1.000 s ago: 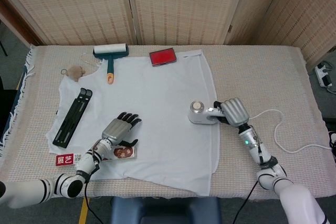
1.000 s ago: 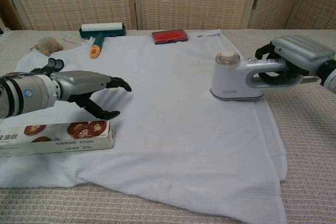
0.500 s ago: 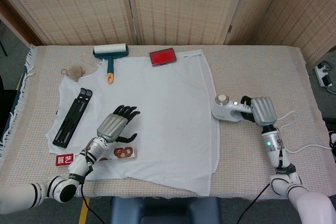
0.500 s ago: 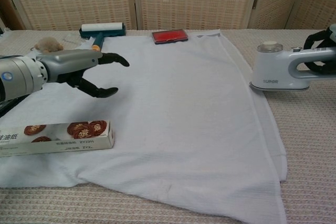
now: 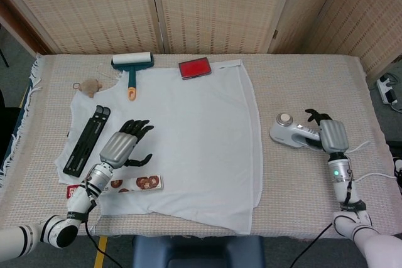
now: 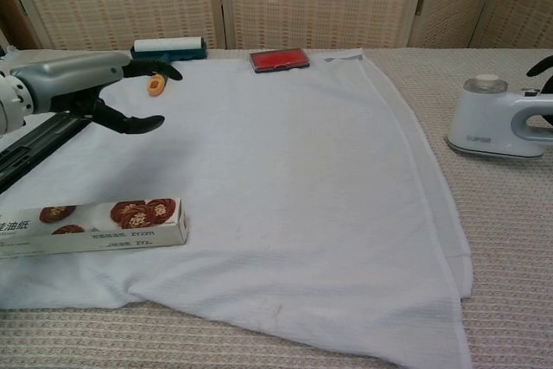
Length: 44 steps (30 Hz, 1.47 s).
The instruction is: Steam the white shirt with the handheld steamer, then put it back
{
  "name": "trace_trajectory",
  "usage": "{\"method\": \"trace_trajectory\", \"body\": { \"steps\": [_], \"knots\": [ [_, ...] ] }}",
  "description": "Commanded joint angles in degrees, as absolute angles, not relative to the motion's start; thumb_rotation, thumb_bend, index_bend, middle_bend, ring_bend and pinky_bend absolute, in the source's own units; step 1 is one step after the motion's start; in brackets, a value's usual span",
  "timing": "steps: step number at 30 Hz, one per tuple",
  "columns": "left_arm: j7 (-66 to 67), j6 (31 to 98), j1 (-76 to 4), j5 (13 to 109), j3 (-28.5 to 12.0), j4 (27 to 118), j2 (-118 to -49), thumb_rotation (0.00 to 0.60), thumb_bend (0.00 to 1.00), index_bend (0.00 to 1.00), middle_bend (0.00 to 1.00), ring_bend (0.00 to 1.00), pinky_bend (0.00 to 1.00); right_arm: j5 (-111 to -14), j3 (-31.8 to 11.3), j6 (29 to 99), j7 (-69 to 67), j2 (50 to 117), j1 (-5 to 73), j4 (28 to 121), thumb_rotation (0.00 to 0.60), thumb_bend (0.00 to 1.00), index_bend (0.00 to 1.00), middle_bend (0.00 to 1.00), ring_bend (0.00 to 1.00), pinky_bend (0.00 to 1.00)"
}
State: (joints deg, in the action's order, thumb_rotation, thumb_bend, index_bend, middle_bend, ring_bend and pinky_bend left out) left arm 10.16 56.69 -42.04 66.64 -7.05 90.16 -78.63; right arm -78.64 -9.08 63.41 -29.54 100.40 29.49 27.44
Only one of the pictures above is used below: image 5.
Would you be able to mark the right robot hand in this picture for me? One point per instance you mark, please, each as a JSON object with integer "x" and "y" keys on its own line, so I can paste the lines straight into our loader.
{"x": 334, "y": 136}

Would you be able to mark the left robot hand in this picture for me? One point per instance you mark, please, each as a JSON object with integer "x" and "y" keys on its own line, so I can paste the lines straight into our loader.
{"x": 117, "y": 148}

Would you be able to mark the white handheld steam iron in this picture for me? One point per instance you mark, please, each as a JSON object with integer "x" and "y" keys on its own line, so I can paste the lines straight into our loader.
{"x": 282, "y": 134}

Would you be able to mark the white T-shirt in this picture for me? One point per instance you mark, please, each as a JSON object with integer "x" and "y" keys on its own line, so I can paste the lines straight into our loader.
{"x": 188, "y": 139}

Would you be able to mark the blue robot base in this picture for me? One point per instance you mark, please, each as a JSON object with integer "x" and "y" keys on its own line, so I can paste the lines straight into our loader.
{"x": 194, "y": 249}

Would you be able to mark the black folding stand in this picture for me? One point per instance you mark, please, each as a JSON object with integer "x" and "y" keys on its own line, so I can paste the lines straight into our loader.
{"x": 86, "y": 141}

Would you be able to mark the baking paper box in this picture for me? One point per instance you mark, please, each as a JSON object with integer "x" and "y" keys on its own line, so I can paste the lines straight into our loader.
{"x": 147, "y": 183}

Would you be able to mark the beige woven tablecloth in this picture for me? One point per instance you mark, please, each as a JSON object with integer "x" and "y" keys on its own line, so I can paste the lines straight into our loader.
{"x": 314, "y": 92}

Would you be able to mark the black equipment beside table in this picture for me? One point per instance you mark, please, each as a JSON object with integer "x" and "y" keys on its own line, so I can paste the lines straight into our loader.
{"x": 396, "y": 147}

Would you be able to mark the white power strip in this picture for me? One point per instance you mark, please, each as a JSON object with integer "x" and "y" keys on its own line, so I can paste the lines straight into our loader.
{"x": 384, "y": 87}

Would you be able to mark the teal lint roller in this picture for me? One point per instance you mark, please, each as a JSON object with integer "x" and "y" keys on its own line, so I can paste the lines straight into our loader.
{"x": 132, "y": 76}

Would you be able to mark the red stamp pad case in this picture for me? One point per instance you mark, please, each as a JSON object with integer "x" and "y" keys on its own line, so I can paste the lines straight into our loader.
{"x": 194, "y": 68}

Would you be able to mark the black chair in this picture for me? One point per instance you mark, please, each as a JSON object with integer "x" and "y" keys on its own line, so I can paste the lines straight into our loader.
{"x": 7, "y": 130}

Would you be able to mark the rattan folding screen panel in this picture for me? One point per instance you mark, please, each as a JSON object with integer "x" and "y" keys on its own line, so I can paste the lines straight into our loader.
{"x": 78, "y": 7}
{"x": 220, "y": 7}
{"x": 298, "y": 29}
{"x": 370, "y": 13}

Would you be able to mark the metal screen hinge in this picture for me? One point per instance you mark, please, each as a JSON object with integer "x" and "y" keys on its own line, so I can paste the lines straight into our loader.
{"x": 276, "y": 33}

